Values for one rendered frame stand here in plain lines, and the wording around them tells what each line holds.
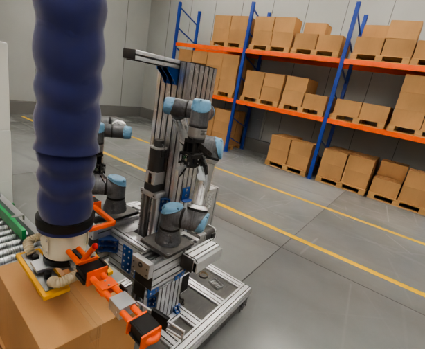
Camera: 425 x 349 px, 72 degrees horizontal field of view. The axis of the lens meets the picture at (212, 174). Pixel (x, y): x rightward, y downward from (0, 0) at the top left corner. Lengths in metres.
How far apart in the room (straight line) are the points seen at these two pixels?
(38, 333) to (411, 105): 7.47
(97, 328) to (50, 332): 0.17
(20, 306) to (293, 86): 7.68
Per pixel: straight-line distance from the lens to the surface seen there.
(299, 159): 8.25
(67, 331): 1.40
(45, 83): 1.17
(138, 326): 1.03
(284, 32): 8.71
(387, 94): 9.11
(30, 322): 1.46
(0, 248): 2.72
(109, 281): 1.20
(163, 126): 1.81
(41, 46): 1.17
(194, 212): 1.59
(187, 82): 1.70
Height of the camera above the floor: 1.94
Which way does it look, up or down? 17 degrees down
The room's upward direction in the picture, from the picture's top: 10 degrees clockwise
